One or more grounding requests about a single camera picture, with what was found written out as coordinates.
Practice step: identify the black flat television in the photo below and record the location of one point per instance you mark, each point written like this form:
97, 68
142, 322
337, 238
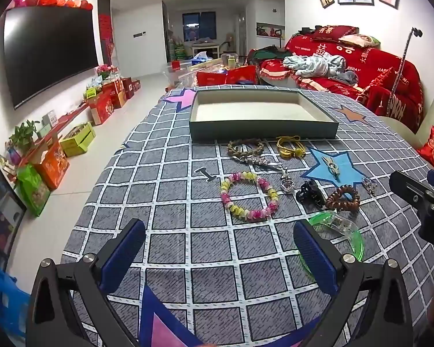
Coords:
47, 50

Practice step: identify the grey clothes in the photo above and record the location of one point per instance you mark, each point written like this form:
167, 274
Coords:
347, 77

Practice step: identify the tissue box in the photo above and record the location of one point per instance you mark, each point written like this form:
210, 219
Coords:
201, 56

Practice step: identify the pink flower bouquet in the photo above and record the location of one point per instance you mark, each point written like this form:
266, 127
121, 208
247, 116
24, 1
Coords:
103, 70

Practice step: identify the sofa with red cover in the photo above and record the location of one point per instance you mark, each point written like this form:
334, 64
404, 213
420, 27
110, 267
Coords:
372, 61

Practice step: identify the clear green bangle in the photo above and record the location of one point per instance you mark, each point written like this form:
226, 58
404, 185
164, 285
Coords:
350, 235

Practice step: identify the selfie stick stand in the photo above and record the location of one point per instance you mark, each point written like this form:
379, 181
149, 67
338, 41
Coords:
401, 65

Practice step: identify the wall niche picture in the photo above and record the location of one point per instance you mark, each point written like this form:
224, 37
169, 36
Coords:
270, 30

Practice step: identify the dark green clothes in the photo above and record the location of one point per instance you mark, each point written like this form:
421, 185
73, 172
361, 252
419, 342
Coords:
267, 53

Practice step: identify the orange snack box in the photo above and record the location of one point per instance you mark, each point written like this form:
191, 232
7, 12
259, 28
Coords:
52, 166

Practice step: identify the black framed screen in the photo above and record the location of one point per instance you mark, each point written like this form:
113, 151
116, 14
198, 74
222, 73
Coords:
0, 217

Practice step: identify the potted green plant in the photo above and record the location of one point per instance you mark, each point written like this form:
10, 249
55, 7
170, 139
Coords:
23, 133

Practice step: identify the red wall hanging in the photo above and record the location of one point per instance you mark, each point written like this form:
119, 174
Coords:
106, 36

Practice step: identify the red flower garland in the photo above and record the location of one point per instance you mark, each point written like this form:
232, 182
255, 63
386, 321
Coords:
50, 0

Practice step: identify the white side table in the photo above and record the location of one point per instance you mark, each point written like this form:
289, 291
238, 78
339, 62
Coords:
206, 48

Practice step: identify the black claw hair clip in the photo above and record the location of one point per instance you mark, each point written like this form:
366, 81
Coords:
307, 193

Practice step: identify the silver rhinestone hair clip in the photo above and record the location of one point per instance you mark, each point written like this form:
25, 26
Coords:
264, 161

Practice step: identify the light blue clothes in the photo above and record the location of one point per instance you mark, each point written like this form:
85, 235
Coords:
311, 65

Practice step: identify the small silver charm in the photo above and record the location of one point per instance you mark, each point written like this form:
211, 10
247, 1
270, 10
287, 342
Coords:
369, 184

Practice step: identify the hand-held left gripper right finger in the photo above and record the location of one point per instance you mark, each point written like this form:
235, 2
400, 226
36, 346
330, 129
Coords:
314, 256

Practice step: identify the green snack bag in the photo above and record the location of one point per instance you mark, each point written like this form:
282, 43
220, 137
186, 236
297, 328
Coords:
32, 189

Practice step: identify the silver heart pendant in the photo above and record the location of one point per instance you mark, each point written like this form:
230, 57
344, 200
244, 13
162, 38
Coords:
285, 186

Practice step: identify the large red gift box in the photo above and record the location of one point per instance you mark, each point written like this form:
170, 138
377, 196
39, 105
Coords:
102, 107

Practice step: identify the grey-green shallow tray box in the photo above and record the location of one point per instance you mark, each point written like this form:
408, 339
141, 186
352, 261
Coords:
246, 110

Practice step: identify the dark window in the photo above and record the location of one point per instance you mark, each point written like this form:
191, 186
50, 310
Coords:
199, 25

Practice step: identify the blue plastic object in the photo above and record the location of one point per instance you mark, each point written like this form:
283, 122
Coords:
3, 303

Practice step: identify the yellow-green cardboard box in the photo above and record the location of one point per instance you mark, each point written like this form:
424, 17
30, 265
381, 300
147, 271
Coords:
77, 141

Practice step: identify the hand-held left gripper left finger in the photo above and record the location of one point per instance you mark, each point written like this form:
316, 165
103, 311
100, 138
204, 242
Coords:
124, 253

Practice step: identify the red television shelf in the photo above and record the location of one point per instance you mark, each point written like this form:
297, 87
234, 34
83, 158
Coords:
67, 119

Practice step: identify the grey checked star tablecloth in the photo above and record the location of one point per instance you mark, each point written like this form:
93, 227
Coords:
188, 245

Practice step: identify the red printed pillow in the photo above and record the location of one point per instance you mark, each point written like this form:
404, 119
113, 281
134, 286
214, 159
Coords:
332, 32

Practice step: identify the photo printed pillow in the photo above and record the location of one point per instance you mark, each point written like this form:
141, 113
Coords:
360, 39

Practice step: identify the red gift bags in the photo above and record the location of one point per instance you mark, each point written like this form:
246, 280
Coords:
217, 78

